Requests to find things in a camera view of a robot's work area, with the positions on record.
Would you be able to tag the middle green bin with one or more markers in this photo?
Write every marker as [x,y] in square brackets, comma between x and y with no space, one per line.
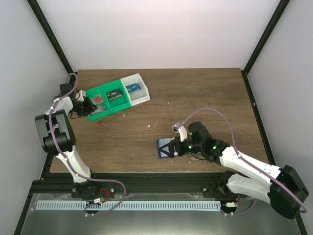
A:
[120,103]

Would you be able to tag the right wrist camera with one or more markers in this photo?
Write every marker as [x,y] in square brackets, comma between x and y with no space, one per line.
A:
[178,128]

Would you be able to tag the green bin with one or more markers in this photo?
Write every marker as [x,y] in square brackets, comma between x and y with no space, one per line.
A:
[120,103]
[96,91]

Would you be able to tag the blue card stack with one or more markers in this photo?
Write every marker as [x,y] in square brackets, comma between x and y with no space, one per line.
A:
[133,87]

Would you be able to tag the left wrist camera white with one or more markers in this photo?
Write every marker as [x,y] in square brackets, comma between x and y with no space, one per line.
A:
[80,96]

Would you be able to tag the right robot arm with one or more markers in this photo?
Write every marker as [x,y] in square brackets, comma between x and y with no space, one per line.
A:
[281,187]

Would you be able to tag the light blue cable duct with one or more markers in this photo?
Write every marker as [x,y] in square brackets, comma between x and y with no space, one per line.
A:
[131,206]

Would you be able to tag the left green bin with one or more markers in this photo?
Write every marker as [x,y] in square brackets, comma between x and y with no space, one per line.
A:
[96,91]

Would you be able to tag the blue card holder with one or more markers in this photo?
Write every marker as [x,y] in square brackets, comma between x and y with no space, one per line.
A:
[166,148]

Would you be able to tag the red white card stack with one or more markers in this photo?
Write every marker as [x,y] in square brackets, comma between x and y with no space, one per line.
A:
[97,99]

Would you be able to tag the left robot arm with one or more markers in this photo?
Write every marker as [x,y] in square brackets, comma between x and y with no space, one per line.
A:
[57,137]

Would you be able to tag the black aluminium frame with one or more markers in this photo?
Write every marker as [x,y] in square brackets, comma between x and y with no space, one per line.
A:
[146,182]

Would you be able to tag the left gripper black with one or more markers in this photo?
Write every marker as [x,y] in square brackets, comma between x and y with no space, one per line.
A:
[85,106]

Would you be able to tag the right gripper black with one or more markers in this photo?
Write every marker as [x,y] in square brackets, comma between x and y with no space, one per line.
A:
[176,147]

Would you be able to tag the black card stack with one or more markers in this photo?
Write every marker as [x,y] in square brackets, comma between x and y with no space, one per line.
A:
[114,94]

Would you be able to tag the white bin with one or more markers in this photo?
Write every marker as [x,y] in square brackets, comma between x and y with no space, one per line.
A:
[137,97]

